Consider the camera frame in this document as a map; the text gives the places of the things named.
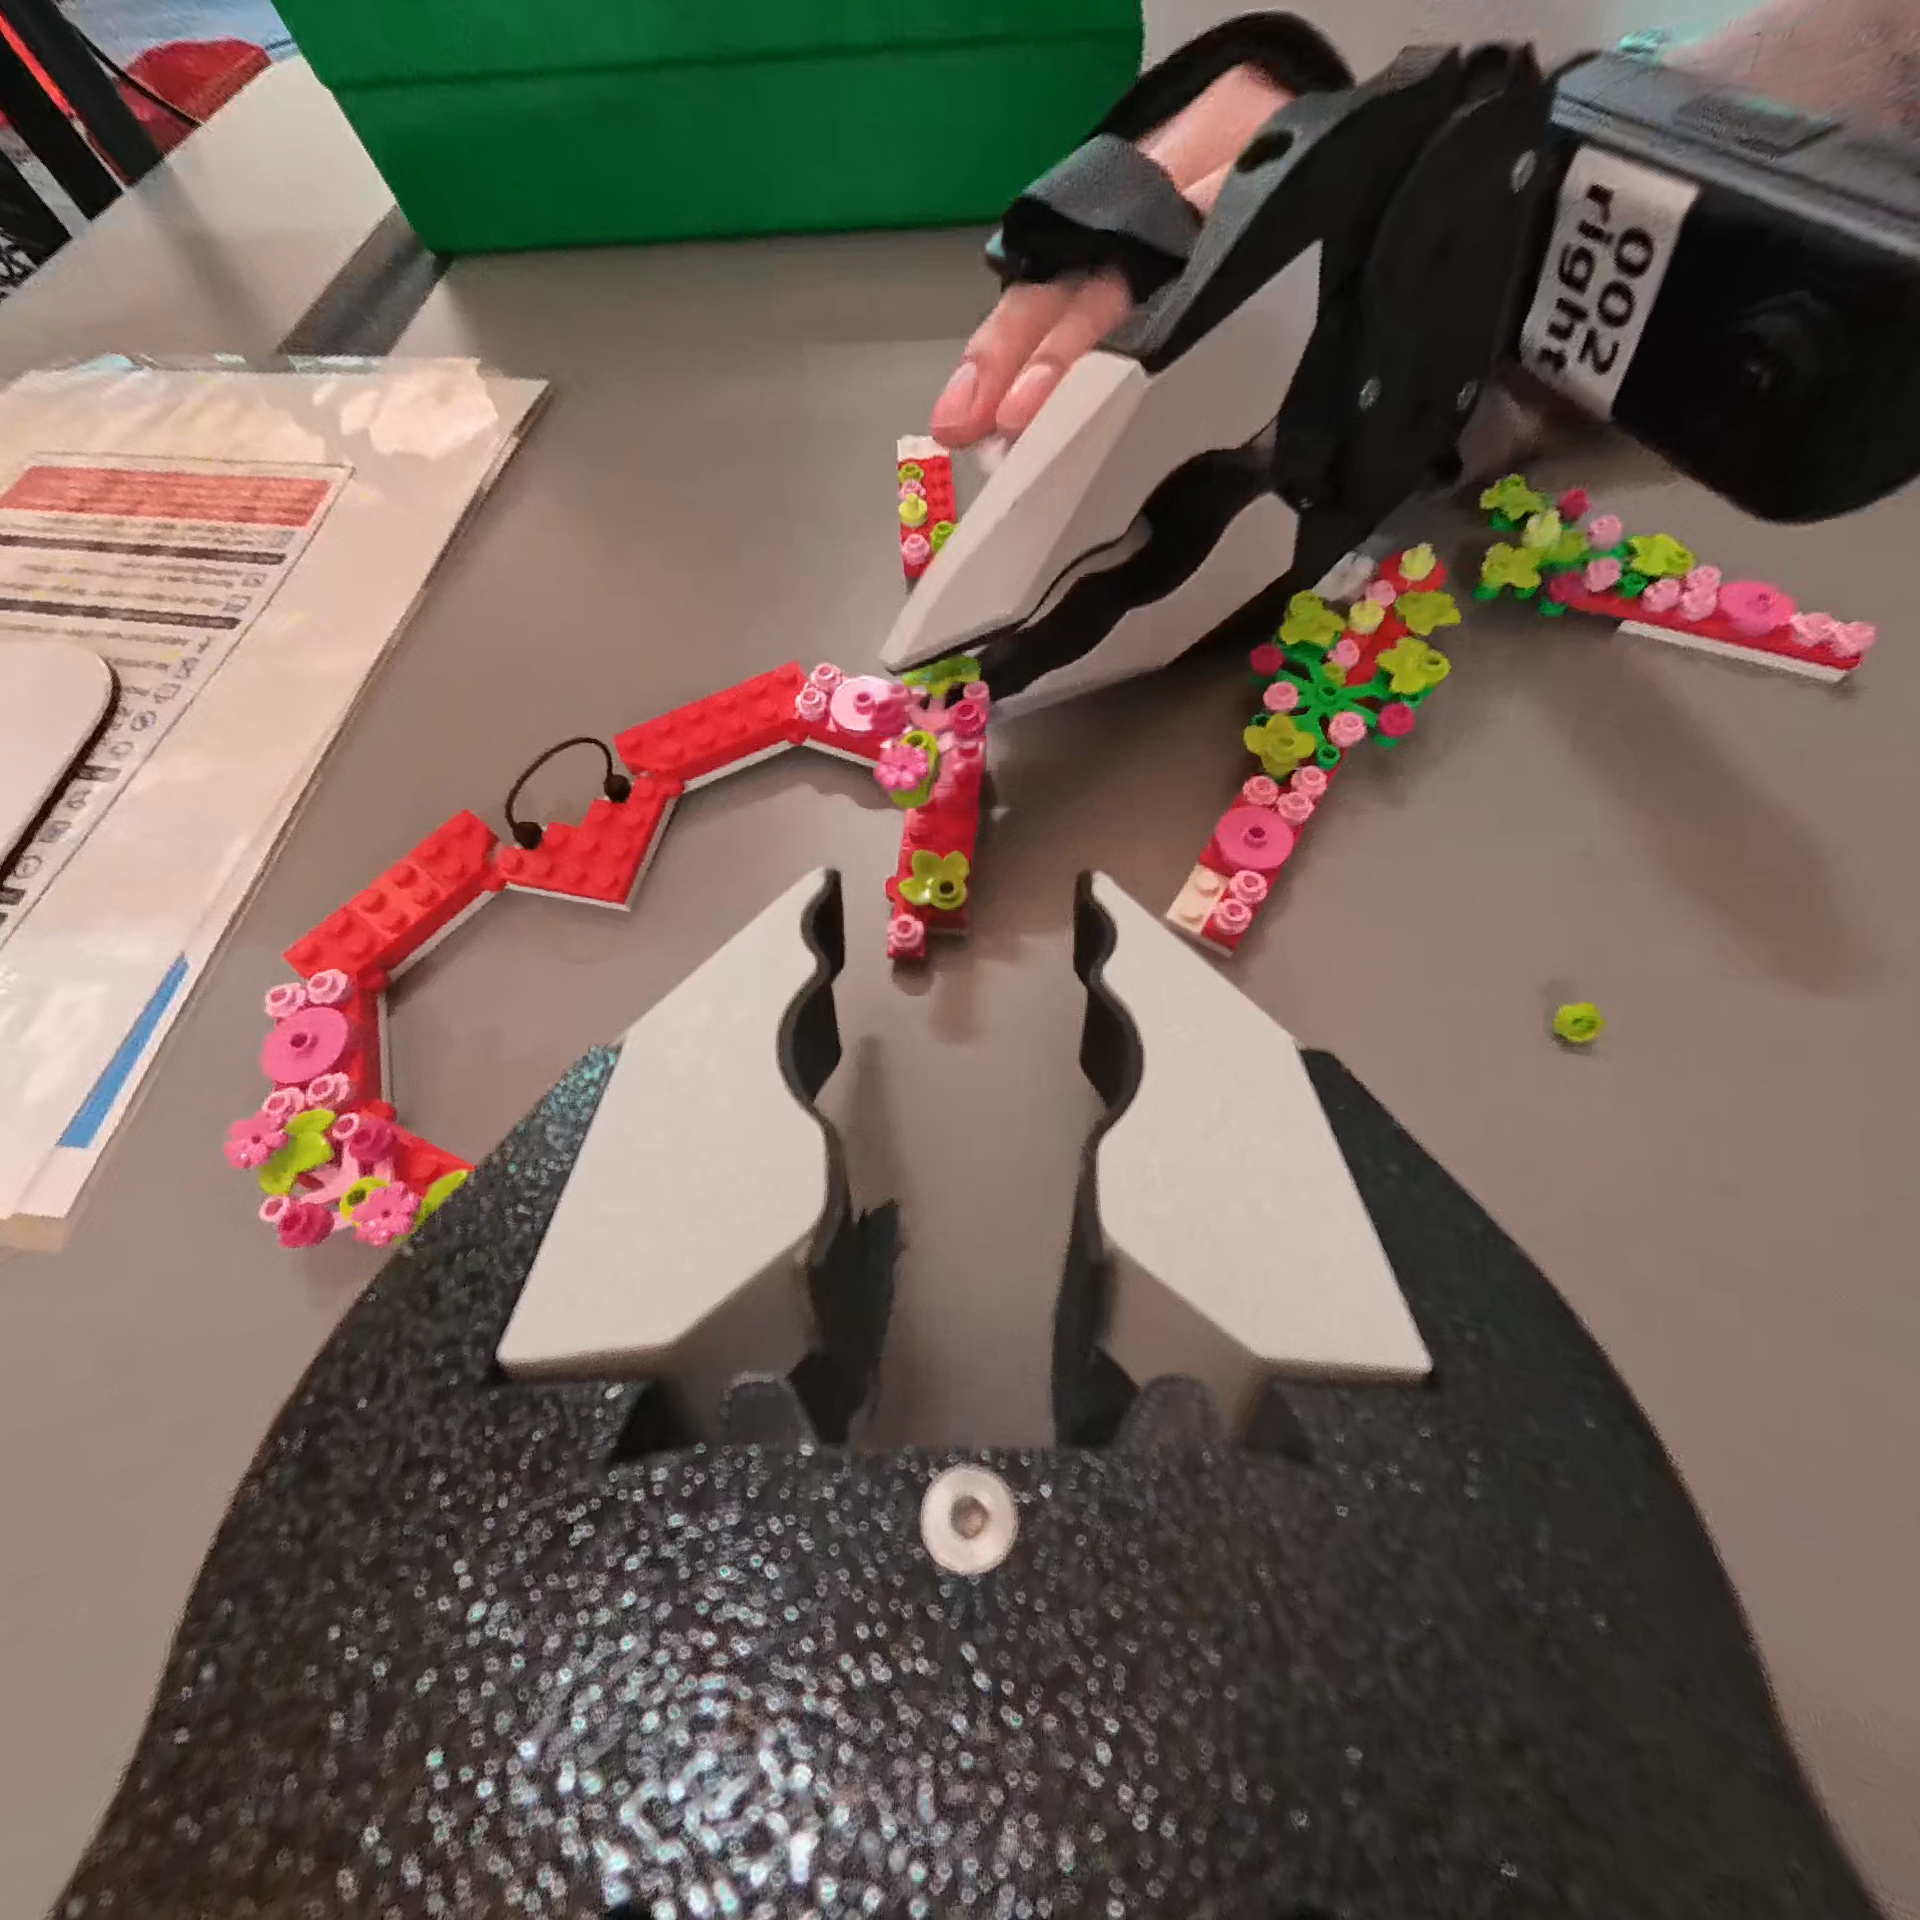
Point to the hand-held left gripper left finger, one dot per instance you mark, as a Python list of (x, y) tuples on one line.
[(690, 1172)]

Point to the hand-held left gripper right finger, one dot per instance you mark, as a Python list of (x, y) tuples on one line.
[(1244, 1184)]

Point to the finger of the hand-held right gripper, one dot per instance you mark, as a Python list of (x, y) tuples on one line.
[(1236, 563), (1019, 510)]

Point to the short red flowered lego piece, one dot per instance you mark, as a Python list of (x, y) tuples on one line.
[(925, 494)]

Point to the red lego heart half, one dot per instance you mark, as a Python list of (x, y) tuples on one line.
[(704, 734)]

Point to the person's right forearm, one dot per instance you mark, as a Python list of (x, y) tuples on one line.
[(1828, 54)]

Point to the small lime lego flower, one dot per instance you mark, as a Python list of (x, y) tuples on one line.
[(1577, 1023)]

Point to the person's right hand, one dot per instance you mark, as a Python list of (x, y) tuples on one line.
[(1036, 352)]

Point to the long red flowered brick strip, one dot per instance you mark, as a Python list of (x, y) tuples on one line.
[(1253, 839)]

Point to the green plastic bin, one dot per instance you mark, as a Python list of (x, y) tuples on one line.
[(721, 136)]

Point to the clear plastic bag with papers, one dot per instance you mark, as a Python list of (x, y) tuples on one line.
[(299, 630)]

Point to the white rounded card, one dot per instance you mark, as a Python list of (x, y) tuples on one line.
[(43, 750)]

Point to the red object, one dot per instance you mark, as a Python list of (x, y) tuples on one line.
[(188, 84)]

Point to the black metal frame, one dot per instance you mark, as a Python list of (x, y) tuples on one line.
[(59, 150)]

